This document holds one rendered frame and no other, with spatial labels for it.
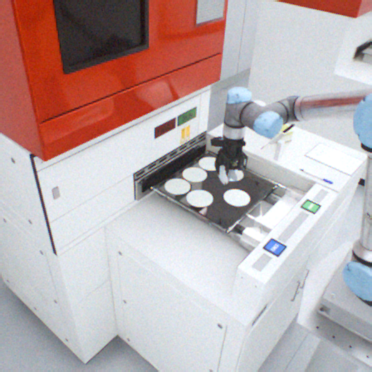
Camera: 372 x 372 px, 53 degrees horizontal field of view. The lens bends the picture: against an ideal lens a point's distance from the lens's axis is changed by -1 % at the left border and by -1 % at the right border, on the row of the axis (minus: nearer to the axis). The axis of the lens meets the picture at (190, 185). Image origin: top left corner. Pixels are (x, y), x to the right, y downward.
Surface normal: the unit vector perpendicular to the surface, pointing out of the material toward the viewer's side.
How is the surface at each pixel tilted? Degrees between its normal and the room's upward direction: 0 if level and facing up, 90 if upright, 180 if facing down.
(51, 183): 90
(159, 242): 0
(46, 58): 90
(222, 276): 0
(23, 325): 0
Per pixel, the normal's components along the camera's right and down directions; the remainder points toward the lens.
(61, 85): 0.77, 0.42
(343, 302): 0.05, -0.79
